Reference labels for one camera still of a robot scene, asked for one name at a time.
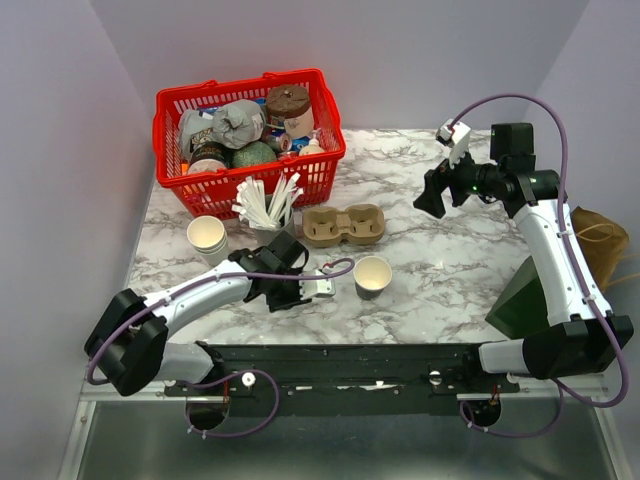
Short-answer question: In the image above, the dark green paper bag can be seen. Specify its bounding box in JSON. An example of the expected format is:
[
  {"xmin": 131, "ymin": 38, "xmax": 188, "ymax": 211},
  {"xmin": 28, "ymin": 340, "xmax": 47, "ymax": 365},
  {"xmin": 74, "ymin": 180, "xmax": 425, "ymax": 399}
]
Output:
[{"xmin": 485, "ymin": 256, "xmax": 549, "ymax": 339}]

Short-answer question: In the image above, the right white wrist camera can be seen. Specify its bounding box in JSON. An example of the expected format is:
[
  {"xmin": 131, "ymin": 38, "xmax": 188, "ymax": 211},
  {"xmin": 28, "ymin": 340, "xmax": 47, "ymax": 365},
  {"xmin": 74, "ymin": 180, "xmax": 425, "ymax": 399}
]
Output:
[{"xmin": 436, "ymin": 119, "xmax": 471, "ymax": 169}]

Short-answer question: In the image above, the stack of paper cups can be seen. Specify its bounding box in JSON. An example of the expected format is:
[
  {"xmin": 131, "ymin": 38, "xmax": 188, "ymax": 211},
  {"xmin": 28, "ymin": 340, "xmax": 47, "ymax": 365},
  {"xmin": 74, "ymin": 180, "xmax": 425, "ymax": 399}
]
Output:
[{"xmin": 187, "ymin": 216, "xmax": 230, "ymax": 267}]

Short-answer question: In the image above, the brown lid cream tub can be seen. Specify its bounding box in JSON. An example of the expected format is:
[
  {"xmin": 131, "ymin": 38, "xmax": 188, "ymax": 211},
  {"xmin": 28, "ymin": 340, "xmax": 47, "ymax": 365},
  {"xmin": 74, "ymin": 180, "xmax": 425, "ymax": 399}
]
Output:
[{"xmin": 265, "ymin": 84, "xmax": 314, "ymax": 139}]

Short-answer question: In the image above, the green glitter ball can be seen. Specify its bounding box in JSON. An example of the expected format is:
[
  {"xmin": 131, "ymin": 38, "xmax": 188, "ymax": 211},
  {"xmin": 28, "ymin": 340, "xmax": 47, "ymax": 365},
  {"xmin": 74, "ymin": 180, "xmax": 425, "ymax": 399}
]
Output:
[{"xmin": 231, "ymin": 141, "xmax": 277, "ymax": 169}]

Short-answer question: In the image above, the brown paper bag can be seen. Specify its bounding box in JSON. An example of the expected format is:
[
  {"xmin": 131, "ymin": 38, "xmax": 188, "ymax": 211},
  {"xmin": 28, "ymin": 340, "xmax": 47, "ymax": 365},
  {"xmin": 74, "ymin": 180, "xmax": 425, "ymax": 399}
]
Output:
[{"xmin": 571, "ymin": 207, "xmax": 639, "ymax": 292}]

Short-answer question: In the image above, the black paper coffee cup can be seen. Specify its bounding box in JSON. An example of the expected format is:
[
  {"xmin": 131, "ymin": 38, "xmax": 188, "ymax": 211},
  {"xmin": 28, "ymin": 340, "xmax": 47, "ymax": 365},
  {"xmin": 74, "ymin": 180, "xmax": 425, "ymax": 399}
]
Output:
[{"xmin": 353, "ymin": 256, "xmax": 392, "ymax": 300}]

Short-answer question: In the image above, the white pump bottle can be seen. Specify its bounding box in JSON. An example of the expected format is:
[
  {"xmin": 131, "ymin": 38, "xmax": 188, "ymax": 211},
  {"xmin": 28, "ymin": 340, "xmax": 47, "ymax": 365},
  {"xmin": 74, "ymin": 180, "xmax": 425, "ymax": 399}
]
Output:
[{"xmin": 299, "ymin": 130, "xmax": 325, "ymax": 156}]

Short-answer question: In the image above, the small metal can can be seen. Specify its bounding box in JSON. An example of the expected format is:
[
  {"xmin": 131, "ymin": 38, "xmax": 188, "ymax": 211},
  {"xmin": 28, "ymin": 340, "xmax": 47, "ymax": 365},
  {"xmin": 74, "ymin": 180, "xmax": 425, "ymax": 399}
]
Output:
[{"xmin": 276, "ymin": 132, "xmax": 293, "ymax": 152}]

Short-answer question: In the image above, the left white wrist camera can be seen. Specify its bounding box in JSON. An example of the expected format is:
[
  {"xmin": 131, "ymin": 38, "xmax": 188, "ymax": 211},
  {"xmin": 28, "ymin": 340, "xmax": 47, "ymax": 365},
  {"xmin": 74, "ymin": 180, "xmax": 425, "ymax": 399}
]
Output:
[{"xmin": 299, "ymin": 269, "xmax": 336, "ymax": 300}]

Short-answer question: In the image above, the grey wrapped package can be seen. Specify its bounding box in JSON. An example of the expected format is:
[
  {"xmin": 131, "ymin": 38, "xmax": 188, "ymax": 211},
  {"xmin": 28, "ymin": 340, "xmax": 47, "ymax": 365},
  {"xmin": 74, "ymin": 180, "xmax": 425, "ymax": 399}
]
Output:
[{"xmin": 211, "ymin": 99, "xmax": 266, "ymax": 150}]

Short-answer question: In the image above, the purple cable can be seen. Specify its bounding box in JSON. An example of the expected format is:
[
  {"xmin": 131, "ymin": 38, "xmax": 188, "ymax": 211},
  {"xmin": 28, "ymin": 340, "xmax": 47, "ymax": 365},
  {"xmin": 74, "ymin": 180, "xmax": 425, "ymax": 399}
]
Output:
[
  {"xmin": 447, "ymin": 93, "xmax": 630, "ymax": 440},
  {"xmin": 87, "ymin": 257, "xmax": 356, "ymax": 439}
]

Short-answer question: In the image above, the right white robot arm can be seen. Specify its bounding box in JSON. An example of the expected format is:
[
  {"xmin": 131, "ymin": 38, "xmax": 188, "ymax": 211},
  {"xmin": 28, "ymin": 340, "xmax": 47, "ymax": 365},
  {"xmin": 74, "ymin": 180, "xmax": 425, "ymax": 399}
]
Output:
[{"xmin": 414, "ymin": 120, "xmax": 634, "ymax": 392}]

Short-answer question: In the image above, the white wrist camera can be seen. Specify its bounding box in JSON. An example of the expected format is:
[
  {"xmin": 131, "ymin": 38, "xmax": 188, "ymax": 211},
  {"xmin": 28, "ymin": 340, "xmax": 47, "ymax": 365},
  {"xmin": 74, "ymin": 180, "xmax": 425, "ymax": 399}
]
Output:
[
  {"xmin": 299, "ymin": 269, "xmax": 336, "ymax": 300},
  {"xmin": 436, "ymin": 119, "xmax": 471, "ymax": 169}
]

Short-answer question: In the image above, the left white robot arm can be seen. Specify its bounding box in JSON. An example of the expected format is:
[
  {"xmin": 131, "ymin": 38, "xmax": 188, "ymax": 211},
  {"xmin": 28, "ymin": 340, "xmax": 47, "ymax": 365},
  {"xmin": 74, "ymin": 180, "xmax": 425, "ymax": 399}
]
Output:
[{"xmin": 84, "ymin": 232, "xmax": 309, "ymax": 396}]

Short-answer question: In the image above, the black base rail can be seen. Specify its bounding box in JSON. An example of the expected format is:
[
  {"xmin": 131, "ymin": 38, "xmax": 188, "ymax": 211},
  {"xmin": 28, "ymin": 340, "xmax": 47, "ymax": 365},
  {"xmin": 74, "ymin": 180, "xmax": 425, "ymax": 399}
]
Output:
[{"xmin": 165, "ymin": 344, "xmax": 519, "ymax": 417}]

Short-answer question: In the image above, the patterned grey pouch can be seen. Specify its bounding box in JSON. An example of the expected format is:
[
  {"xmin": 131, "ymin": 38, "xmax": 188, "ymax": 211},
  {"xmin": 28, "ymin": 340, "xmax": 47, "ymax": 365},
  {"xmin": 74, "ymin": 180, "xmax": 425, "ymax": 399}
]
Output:
[{"xmin": 178, "ymin": 109, "xmax": 225, "ymax": 161}]

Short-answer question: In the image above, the metal straw holder cup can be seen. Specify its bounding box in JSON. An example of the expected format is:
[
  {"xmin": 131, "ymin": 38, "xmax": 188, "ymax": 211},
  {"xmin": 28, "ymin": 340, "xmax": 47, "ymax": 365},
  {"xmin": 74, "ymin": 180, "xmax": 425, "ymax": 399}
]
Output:
[{"xmin": 251, "ymin": 208, "xmax": 297, "ymax": 245}]

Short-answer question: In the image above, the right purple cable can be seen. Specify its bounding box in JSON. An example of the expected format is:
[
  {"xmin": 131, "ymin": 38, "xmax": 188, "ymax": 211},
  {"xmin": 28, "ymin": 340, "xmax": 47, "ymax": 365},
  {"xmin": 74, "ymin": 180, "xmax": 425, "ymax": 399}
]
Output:
[{"xmin": 447, "ymin": 93, "xmax": 630, "ymax": 440}]

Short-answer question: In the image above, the brown pulp cup carrier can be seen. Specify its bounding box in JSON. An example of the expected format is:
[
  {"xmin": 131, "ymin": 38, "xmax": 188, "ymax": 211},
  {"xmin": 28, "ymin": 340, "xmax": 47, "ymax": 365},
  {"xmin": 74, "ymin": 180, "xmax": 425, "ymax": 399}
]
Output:
[{"xmin": 302, "ymin": 204, "xmax": 385, "ymax": 248}]

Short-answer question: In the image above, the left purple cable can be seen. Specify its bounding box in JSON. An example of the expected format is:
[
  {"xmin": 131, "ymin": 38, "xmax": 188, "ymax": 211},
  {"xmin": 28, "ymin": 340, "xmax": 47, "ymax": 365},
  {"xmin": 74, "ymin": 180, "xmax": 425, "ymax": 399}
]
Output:
[{"xmin": 87, "ymin": 257, "xmax": 356, "ymax": 439}]

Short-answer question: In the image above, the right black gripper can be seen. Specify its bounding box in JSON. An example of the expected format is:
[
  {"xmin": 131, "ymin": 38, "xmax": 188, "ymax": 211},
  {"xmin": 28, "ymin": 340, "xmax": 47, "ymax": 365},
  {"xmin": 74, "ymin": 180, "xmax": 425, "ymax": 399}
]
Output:
[{"xmin": 413, "ymin": 138, "xmax": 504, "ymax": 218}]

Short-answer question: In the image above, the red plastic shopping basket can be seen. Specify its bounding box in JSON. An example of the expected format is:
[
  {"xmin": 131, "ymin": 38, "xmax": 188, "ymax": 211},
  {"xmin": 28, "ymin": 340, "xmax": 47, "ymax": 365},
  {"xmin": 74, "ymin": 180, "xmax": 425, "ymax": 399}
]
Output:
[{"xmin": 152, "ymin": 68, "xmax": 346, "ymax": 220}]

